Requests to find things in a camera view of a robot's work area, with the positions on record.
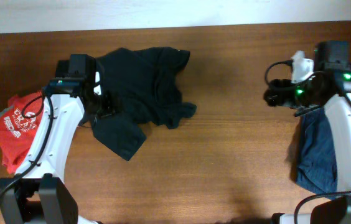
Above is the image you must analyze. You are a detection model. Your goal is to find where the black t-shirt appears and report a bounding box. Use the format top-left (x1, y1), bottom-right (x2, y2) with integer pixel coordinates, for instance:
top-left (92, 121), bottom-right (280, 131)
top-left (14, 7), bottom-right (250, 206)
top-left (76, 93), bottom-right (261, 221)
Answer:
top-left (91, 47), bottom-right (197, 161)

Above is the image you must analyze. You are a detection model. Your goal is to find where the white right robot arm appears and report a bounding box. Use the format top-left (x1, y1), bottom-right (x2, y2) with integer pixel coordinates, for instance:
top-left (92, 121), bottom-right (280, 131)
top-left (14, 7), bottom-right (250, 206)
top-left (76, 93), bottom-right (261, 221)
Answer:
top-left (263, 40), bottom-right (351, 223)

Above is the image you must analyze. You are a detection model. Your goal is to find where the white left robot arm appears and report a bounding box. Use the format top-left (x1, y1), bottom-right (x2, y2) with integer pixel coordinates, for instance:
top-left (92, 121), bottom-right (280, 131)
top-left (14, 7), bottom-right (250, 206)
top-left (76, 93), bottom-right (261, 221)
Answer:
top-left (0, 54), bottom-right (115, 224)

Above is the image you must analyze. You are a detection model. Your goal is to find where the blue folded garment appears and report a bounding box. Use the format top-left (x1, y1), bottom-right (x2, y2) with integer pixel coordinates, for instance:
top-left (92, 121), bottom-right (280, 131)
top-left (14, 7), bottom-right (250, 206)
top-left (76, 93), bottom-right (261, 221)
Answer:
top-left (296, 108), bottom-right (337, 194)

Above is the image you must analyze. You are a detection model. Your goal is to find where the red folded t-shirt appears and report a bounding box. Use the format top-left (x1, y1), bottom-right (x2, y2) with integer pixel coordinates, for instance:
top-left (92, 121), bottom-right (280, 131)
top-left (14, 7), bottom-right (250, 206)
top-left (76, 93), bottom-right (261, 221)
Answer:
top-left (0, 91), bottom-right (42, 174)

